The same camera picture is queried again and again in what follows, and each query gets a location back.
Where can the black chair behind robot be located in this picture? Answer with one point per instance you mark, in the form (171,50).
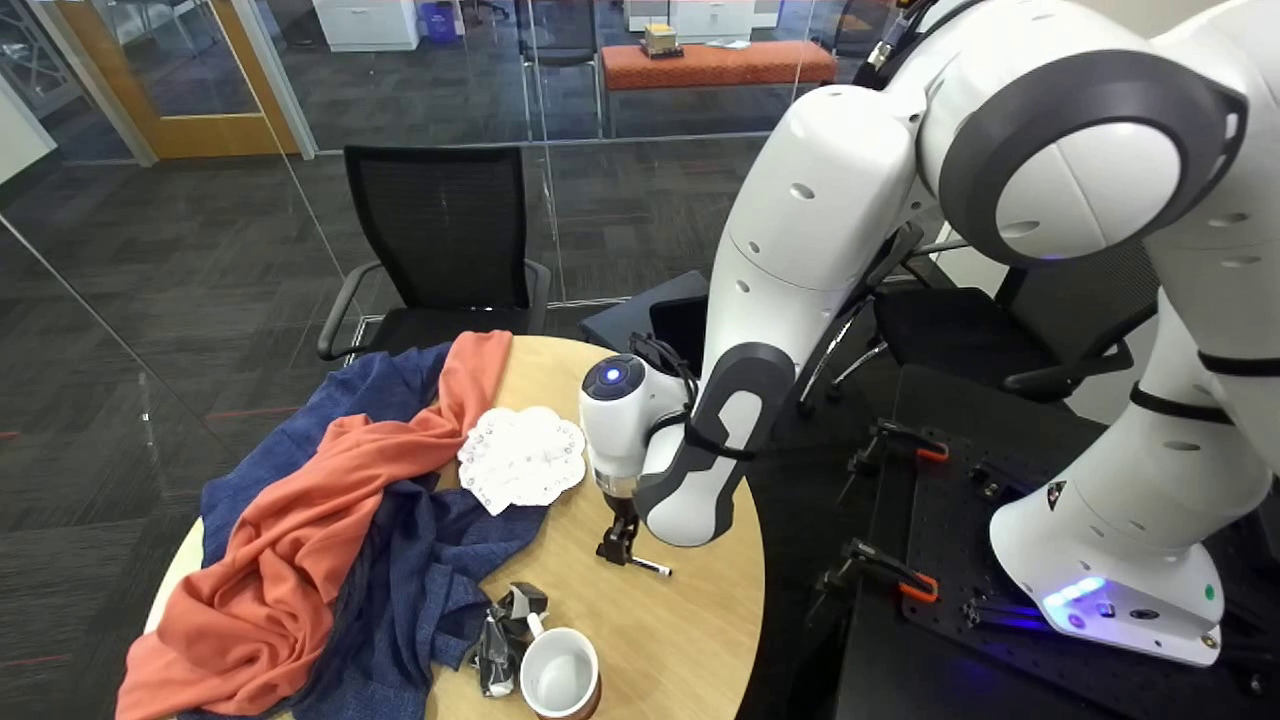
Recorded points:
(1040,333)

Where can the orange black clamp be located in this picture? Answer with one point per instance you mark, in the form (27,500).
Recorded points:
(884,439)
(857,558)

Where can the white lace doily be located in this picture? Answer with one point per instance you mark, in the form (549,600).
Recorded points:
(520,458)

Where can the blue cloth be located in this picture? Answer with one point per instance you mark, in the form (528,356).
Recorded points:
(412,593)

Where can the wooden door frame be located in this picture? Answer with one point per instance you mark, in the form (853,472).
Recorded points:
(194,78)

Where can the orange black clamp lower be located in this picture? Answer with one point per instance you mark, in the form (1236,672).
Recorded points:
(857,558)

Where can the crumpled grey tape wad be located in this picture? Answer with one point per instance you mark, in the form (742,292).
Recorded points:
(504,638)

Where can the black and white brush pen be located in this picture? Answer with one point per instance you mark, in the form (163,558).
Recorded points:
(648,565)

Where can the black office chair near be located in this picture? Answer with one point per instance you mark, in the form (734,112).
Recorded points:
(448,230)

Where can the orange black clamp upper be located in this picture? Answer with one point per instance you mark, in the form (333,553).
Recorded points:
(884,439)

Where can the black perforated mounting board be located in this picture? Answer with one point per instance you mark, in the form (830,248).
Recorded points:
(1085,575)

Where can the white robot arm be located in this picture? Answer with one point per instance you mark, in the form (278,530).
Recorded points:
(1036,132)

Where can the orange bench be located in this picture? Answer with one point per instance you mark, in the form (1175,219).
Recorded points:
(767,61)

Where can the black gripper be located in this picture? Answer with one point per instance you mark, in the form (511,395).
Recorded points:
(626,523)

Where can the orange cloth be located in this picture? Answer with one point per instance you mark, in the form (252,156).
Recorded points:
(242,632)

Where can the red and white mug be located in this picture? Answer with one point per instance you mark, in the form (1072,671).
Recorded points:
(556,672)

